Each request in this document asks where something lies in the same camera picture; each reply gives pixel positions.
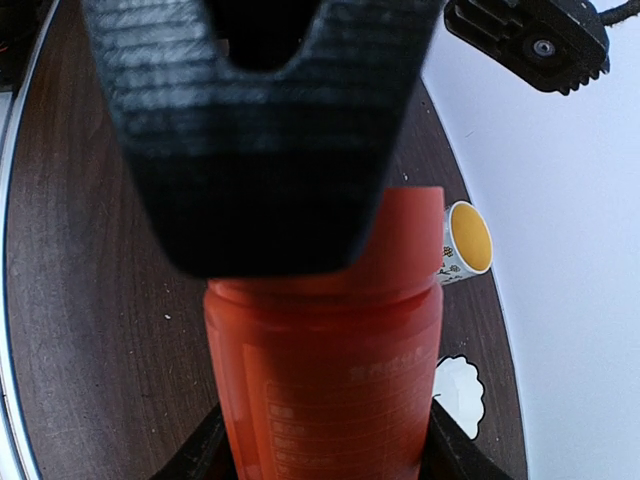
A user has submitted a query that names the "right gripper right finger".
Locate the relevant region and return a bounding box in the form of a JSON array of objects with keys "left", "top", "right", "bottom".
[{"left": 418, "top": 400, "right": 512, "bottom": 480}]

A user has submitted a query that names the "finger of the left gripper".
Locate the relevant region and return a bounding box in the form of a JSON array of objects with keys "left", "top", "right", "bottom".
[{"left": 82, "top": 1, "right": 442, "bottom": 278}]

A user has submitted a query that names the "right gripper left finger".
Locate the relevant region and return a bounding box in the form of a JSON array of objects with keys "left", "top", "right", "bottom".
[{"left": 154, "top": 405, "right": 233, "bottom": 480}]

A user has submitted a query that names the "orange pill bottle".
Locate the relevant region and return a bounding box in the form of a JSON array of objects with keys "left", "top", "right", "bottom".
[{"left": 204, "top": 187, "right": 444, "bottom": 479}]

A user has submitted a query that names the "white scalloped dish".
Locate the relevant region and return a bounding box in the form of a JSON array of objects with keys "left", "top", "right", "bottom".
[{"left": 432, "top": 355, "right": 486, "bottom": 440}]

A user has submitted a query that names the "white mug yellow inside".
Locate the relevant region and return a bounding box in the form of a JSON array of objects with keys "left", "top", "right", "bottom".
[{"left": 436, "top": 201, "right": 494, "bottom": 286}]

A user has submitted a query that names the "aluminium front rail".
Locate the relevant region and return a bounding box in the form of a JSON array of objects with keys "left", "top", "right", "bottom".
[{"left": 0, "top": 0, "right": 56, "bottom": 480}]

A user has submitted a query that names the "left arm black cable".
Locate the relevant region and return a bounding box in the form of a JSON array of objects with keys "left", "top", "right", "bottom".
[{"left": 597, "top": 0, "right": 640, "bottom": 26}]

